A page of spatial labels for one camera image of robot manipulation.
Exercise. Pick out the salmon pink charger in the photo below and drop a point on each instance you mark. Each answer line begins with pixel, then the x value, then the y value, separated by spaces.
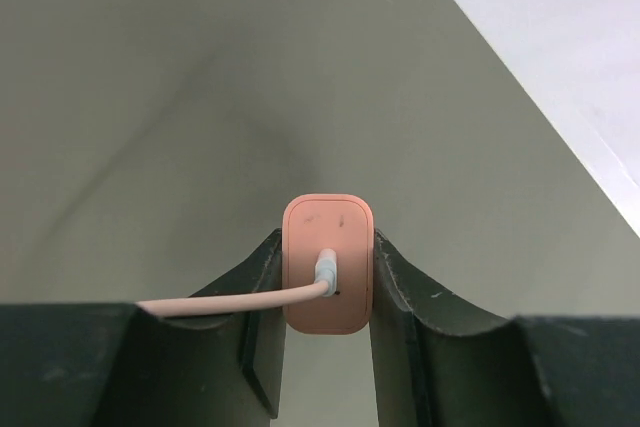
pixel 313 226

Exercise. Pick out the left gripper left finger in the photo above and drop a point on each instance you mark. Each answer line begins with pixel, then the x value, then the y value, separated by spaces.
pixel 113 364

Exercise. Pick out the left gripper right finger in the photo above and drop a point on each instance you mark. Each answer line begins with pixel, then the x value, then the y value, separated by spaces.
pixel 439 360

